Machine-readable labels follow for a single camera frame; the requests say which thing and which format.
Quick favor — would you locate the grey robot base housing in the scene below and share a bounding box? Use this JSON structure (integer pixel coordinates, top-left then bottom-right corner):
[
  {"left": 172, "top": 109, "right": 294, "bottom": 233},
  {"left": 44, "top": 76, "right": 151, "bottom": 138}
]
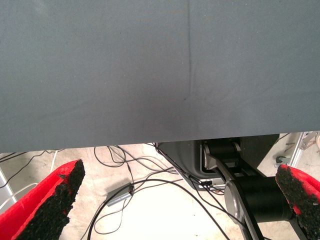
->
[{"left": 155, "top": 134, "right": 280, "bottom": 192}]

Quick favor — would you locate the grey caster wheel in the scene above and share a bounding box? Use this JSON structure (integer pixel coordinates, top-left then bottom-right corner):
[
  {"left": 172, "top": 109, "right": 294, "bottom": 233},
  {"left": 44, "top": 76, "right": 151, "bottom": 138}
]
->
[{"left": 274, "top": 154, "right": 288, "bottom": 168}]

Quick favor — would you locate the aluminium frame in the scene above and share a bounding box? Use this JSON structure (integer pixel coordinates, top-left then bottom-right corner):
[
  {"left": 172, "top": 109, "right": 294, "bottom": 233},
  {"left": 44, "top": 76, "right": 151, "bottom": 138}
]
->
[{"left": 288, "top": 131, "right": 320, "bottom": 167}]

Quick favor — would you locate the thin black floor cable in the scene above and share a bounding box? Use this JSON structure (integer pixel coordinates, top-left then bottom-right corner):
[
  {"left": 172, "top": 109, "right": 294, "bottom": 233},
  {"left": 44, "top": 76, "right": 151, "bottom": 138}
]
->
[
  {"left": 93, "top": 144, "right": 181, "bottom": 176},
  {"left": 0, "top": 149, "right": 63, "bottom": 190},
  {"left": 79, "top": 178, "right": 231, "bottom": 240}
]

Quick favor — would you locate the grey power adapter box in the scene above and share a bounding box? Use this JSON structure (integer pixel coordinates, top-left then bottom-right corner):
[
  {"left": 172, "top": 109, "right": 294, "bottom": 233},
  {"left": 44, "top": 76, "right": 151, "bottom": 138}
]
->
[{"left": 106, "top": 183, "right": 135, "bottom": 208}]

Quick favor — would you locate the black robot torso link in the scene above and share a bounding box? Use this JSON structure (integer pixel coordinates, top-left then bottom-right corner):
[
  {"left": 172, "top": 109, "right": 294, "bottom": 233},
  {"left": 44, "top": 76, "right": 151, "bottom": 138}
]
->
[{"left": 202, "top": 139, "right": 308, "bottom": 240}]

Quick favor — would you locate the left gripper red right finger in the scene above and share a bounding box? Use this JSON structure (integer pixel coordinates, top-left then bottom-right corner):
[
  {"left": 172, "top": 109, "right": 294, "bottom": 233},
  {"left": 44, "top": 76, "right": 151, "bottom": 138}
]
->
[{"left": 275, "top": 163, "right": 320, "bottom": 240}]

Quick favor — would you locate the white floor cable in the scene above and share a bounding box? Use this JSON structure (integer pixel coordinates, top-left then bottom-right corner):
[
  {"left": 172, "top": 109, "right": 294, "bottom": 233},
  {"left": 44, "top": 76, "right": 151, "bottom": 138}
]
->
[{"left": 48, "top": 149, "right": 60, "bottom": 174}]

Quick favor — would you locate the dark grey table cloth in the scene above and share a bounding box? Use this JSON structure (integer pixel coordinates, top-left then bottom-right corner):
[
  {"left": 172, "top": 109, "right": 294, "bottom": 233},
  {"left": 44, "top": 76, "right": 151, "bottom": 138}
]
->
[{"left": 0, "top": 0, "right": 320, "bottom": 154}]

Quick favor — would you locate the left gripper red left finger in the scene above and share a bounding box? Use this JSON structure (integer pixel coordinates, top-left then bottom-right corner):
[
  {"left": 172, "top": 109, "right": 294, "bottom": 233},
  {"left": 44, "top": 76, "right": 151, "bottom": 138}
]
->
[{"left": 0, "top": 159, "right": 86, "bottom": 240}]

